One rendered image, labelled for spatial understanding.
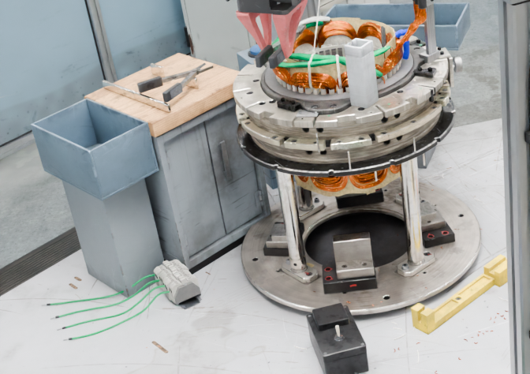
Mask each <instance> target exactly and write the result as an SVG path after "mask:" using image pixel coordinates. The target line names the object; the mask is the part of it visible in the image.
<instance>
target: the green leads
mask: <svg viewBox="0 0 530 374"><path fill-rule="evenodd" d="M151 276H155V274H153V275H147V276H144V277H143V278H142V279H140V280H138V281H137V282H135V283H134V284H133V285H132V287H134V286H135V285H136V284H137V283H139V282H140V281H142V280H143V279H145V278H148V277H151ZM159 281H160V280H159V279H158V280H153V281H150V282H148V283H147V284H146V285H144V286H143V287H142V288H141V289H140V290H138V291H137V292H136V293H135V294H134V295H132V296H130V297H128V298H126V299H125V300H123V301H119V302H118V303H115V304H112V305H104V306H100V307H95V308H90V309H82V310H79V311H75V312H69V313H66V314H63V315H60V316H56V317H53V318H50V319H54V318H56V319H57V318H59V317H63V316H68V315H71V314H74V313H78V312H84V311H89V310H93V309H102V308H107V307H110V306H114V305H119V304H121V303H123V302H125V301H127V300H129V299H130V298H132V297H134V296H136V295H137V294H138V293H139V292H140V291H141V290H142V289H144V288H145V287H146V286H147V285H149V284H151V283H153V282H159ZM161 287H165V286H164V285H162V286H156V287H154V288H153V289H151V290H150V291H149V292H148V293H147V294H146V295H145V296H144V297H143V298H142V299H141V300H140V301H138V302H137V303H136V304H135V305H134V306H133V307H131V308H130V309H128V310H126V311H124V312H122V313H119V314H116V315H113V316H106V317H101V318H97V319H93V320H86V321H83V322H80V323H77V324H72V325H69V326H66V327H62V328H60V329H57V331H58V330H61V329H62V330H63V329H66V328H69V327H73V326H76V325H79V324H85V323H88V322H92V321H96V320H104V319H108V318H112V317H115V316H120V315H123V314H125V313H127V312H129V311H130V310H132V309H133V308H135V307H136V306H137V305H138V304H139V303H141V301H142V300H143V299H144V298H145V297H146V296H147V295H148V294H149V293H151V292H152V291H153V290H155V289H158V288H161ZM121 293H124V291H121V292H118V293H115V294H111V295H107V296H103V297H95V298H89V299H82V300H75V301H64V302H58V303H48V304H46V306H48V305H60V304H67V303H73V302H79V301H91V300H97V299H102V298H106V297H113V296H115V295H118V294H121ZM167 293H169V291H163V292H161V293H159V294H157V295H156V296H155V297H154V298H153V299H152V300H151V302H150V303H149V304H148V305H147V307H146V308H145V309H143V310H142V311H140V312H138V313H137V314H136V315H134V316H131V317H129V318H128V319H126V320H123V321H121V322H119V323H117V324H115V325H113V326H111V327H108V328H105V329H103V330H101V331H97V332H94V333H91V334H88V335H82V336H78V337H74V338H68V339H64V340H63V341H65V340H73V339H77V338H84V337H88V336H91V335H96V334H98V333H101V332H103V331H106V330H109V329H111V328H113V327H116V326H117V325H119V324H122V323H124V322H125V321H128V320H131V319H132V318H134V317H136V316H138V315H140V314H141V313H142V312H144V311H145V310H146V309H147V308H148V307H149V306H150V305H151V303H152V302H153V301H154V300H155V299H156V298H157V296H159V295H161V294H167ZM42 306H43V305H42Z"/></svg>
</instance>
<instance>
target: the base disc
mask: <svg viewBox="0 0 530 374"><path fill-rule="evenodd" d="M419 187H420V197H422V198H424V199H426V200H429V201H430V203H431V205H433V204H434V205H435V206H436V207H437V209H438V210H439V212H440V213H441V215H442V217H443V218H444V219H445V220H446V222H447V223H448V225H449V226H450V228H451V229H452V231H453V232H454V233H455V241H453V242H450V243H446V244H443V245H436V246H433V247H430V248H425V247H424V250H428V251H430V252H433V253H434V254H435V262H433V263H431V264H429V265H428V266H426V267H425V268H424V269H422V270H421V271H419V272H417V273H416V274H415V275H413V276H409V277H405V276H404V275H401V274H399V273H398V265H399V264H400V263H402V262H404V261H405V260H407V259H408V255H407V252H406V253H405V254H404V255H402V256H401V257H399V258H398V259H396V260H394V261H392V262H390V263H388V264H385V265H383V266H380V267H375V274H376V281H377V289H371V290H357V291H349V292H342V293H335V294H325V293H324V289H323V270H322V265H321V264H319V263H317V262H315V261H314V260H313V259H312V258H311V257H310V256H309V255H308V254H307V252H306V249H305V242H306V240H307V238H308V235H309V234H310V233H311V232H312V231H313V230H314V229H315V228H316V227H317V226H319V225H320V224H322V223H324V222H326V221H328V220H330V219H333V218H335V217H338V216H341V215H347V214H351V213H357V212H378V213H383V214H387V215H392V216H394V217H397V218H399V219H401V220H403V221H404V213H403V205H401V204H399V203H397V202H396V195H397V194H399V193H401V179H400V178H397V179H395V180H393V181H392V182H390V183H389V184H387V185H386V186H384V187H382V190H383V198H384V201H383V202H381V203H375V204H365V205H360V206H355V207H350V208H340V209H338V206H337V202H336V199H335V196H323V195H321V194H318V193H314V192H313V191H312V199H314V198H316V197H318V198H319V199H320V200H323V201H324V208H322V209H321V210H319V211H317V212H316V213H314V214H312V215H310V216H308V217H307V218H305V219H303V220H301V221H300V222H301V223H303V224H304V232H303V235H302V238H303V243H304V252H305V258H306V263H310V264H314V266H313V267H312V268H314V269H316V270H317V272H318V276H317V279H315V280H313V281H312V282H306V283H303V282H301V281H300V280H298V279H295V278H294V277H293V276H291V275H289V274H287V273H285V272H284V271H283V270H282V263H283V262H285V261H286V260H287V259H289V256H264V253H263V247H264V245H265V243H266V240H267V238H268V236H269V233H270V232H271V229H272V227H273V225H274V223H275V222H281V223H283V217H282V208H281V203H280V202H278V203H277V204H276V205H274V206H273V207H271V214H270V215H268V216H267V217H266V218H264V219H262V220H260V221H259V222H257V223H256V224H254V225H252V226H251V227H250V229H249V230H248V232H247V234H246V235H245V237H244V240H243V243H242V246H241V261H242V265H243V268H244V272H245V274H246V275H247V277H248V279H249V280H250V282H251V283H252V284H253V285H254V286H255V287H256V288H257V289H258V290H259V291H260V292H262V293H263V294H265V295H266V296H268V297H269V298H271V299H273V300H275V301H277V302H279V303H281V304H283V305H287V306H289V307H291V308H294V309H299V310H302V311H306V312H312V310H313V309H318V308H322V307H325V306H328V305H334V304H337V303H342V305H347V306H348V307H349V310H350V312H351V314H352V316H354V315H365V314H372V313H378V312H387V311H390V310H395V309H400V308H403V307H406V306H409V305H413V304H415V303H418V302H420V301H423V300H425V299H428V298H429V297H432V296H434V295H436V294H438V293H440V292H441V291H443V290H444V289H446V288H447V287H449V286H451V285H452V284H454V283H455V282H456V281H457V280H458V279H459V278H460V277H461V276H463V275H464V274H465V272H466V271H467V270H468V269H469V268H470V267H471V266H472V264H473V263H474V261H475V259H476V257H477V255H478V253H479V250H480V244H481V231H480V225H479V222H478V220H477V218H476V216H475V215H474V213H473V212H472V210H471V209H470V208H469V207H468V206H467V205H466V204H465V203H464V202H463V201H461V200H460V199H458V198H457V197H455V196H454V195H452V194H451V193H448V192H447V191H445V190H443V189H440V188H438V187H435V186H433V185H429V184H426V183H423V182H419ZM454 229H457V230H454ZM458 229H459V230H458ZM441 247H442V248H441ZM417 275H418V276H417ZM425 287H427V288H425ZM313 291H315V292H313ZM347 301H348V302H347ZM381 301H383V302H381ZM346 302H347V303H346ZM350 302H351V303H350ZM380 302H381V303H380ZM349 303H350V304H349ZM372 304H373V305H374V306H373V305H372Z"/></svg>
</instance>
